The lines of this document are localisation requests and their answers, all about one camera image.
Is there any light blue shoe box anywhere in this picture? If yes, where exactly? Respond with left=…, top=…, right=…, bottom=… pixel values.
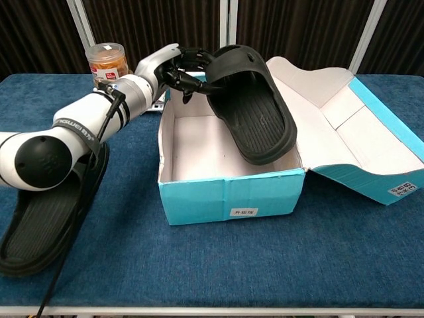
left=157, top=56, right=424, bottom=227

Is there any blue table mat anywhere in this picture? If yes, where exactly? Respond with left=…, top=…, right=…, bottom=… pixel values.
left=0, top=73, right=424, bottom=309

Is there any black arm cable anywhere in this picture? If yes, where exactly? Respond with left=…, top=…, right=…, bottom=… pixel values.
left=34, top=81, right=127, bottom=309

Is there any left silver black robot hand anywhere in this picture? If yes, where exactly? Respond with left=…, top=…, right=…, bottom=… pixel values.
left=134, top=42, right=223, bottom=104

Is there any dark curtain partition panel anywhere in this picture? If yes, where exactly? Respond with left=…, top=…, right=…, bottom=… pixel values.
left=350, top=0, right=424, bottom=79
left=0, top=0, right=97, bottom=82
left=220, top=0, right=388, bottom=73
left=66, top=0, right=230, bottom=76

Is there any black rubber slipper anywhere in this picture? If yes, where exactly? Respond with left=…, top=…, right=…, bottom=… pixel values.
left=204, top=45, right=298, bottom=166
left=0, top=142, right=111, bottom=278

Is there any clear snack jar red label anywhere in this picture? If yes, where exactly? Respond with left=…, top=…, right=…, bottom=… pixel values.
left=85, top=42, right=129, bottom=89

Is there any white plastic rack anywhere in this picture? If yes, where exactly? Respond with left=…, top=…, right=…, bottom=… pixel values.
left=142, top=99, right=166, bottom=115

